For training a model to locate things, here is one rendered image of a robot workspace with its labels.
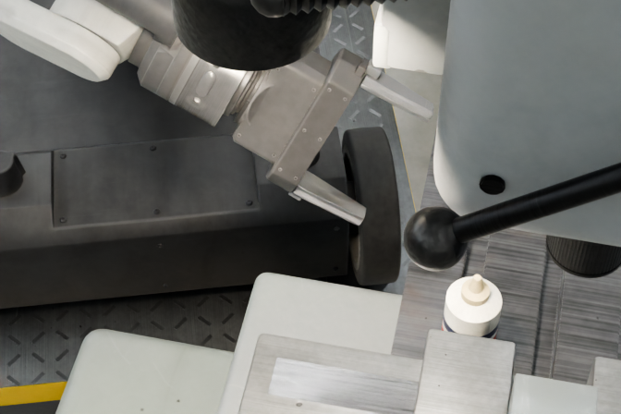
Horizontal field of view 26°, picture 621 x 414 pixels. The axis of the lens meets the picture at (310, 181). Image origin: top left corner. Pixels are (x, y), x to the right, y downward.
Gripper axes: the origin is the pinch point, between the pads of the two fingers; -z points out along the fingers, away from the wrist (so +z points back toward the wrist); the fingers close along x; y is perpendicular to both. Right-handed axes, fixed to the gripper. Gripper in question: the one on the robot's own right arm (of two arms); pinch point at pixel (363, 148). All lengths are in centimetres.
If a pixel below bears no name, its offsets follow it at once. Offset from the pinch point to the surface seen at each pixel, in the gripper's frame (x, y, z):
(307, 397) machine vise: -9.6, -20.2, -3.4
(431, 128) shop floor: -46, 131, -26
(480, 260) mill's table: -4.1, 1.3, -13.3
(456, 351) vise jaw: -1.2, -19.4, -10.1
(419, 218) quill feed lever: 16.4, -42.3, 1.7
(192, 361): -30.7, 7.5, 1.6
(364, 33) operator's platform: -25, 98, -4
